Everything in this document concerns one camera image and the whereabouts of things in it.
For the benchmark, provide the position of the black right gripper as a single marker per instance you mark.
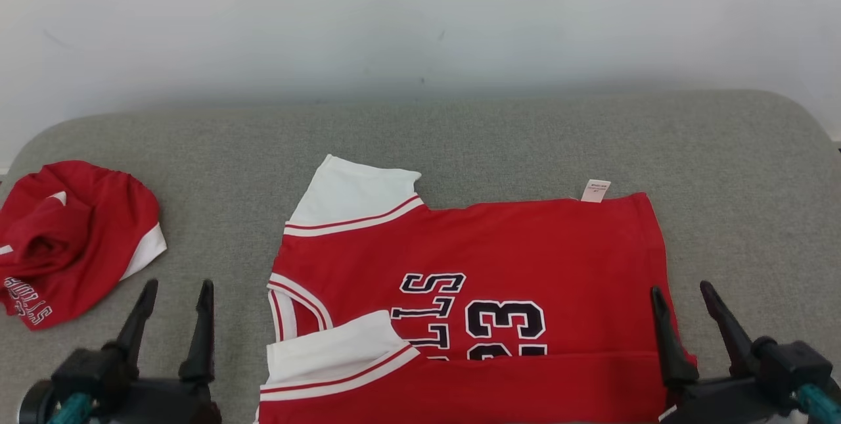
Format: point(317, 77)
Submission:
point(716, 404)

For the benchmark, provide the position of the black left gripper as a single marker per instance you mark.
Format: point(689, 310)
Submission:
point(158, 404)

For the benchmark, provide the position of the red Bulls 23 jersey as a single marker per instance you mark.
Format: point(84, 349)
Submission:
point(525, 246)

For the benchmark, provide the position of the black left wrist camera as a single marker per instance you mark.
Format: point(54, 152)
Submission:
point(92, 371)

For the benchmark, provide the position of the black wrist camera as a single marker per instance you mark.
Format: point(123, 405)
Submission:
point(792, 365)
point(92, 371)

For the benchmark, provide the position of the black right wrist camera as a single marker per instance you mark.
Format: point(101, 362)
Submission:
point(792, 365)

